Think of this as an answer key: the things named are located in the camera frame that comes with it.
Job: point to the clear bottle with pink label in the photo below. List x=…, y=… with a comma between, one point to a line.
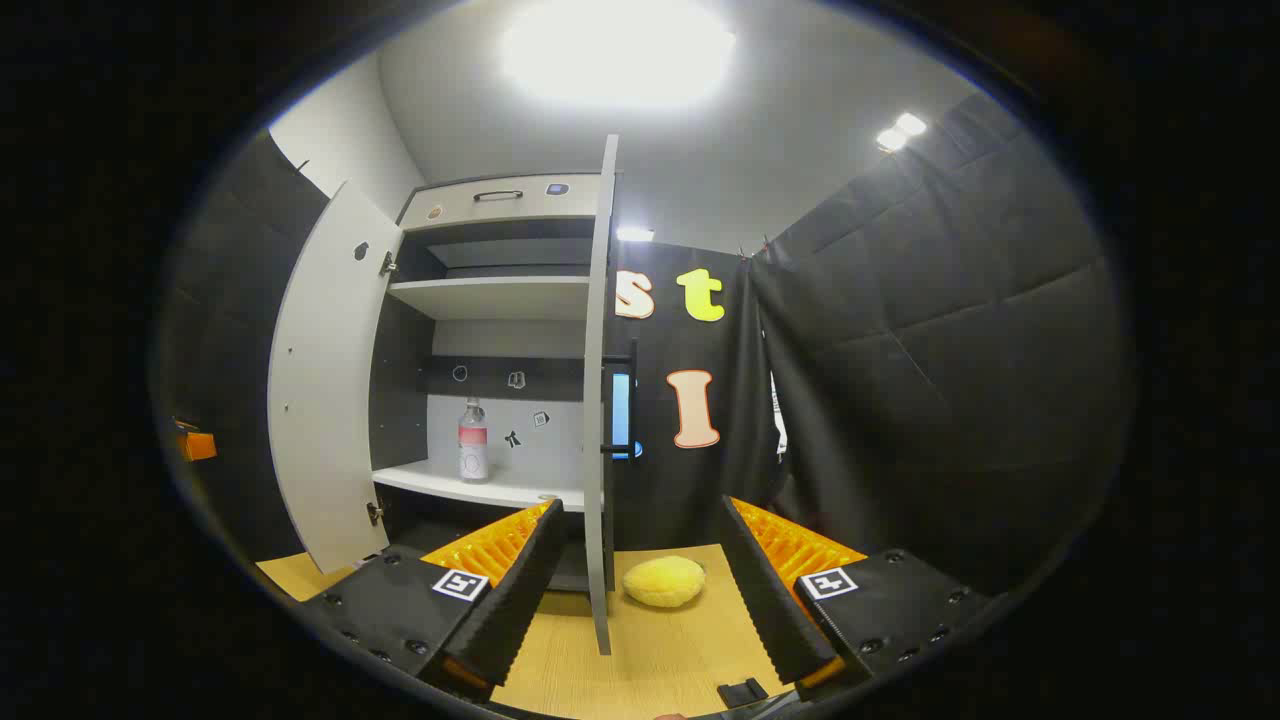
x=473, y=450

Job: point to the white cabinet drawer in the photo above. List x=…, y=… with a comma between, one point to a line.
x=470, y=205

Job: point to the small black clip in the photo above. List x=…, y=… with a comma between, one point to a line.
x=742, y=691

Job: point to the double ceiling spot light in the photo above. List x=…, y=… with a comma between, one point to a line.
x=902, y=131

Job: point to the yellow round plush toy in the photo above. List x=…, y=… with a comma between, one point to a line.
x=664, y=582

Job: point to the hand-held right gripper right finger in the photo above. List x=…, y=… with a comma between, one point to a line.
x=765, y=590

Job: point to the narrow ceiling light strip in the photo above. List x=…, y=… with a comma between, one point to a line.
x=635, y=234

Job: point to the black backdrop cloth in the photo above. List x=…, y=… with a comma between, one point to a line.
x=920, y=350
x=230, y=320

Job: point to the white and dark cabinet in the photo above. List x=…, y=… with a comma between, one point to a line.
x=490, y=298

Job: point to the large ceiling light panel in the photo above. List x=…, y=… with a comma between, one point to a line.
x=615, y=50

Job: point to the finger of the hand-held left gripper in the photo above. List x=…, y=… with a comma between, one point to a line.
x=198, y=445

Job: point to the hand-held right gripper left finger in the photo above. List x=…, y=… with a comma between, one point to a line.
x=520, y=590

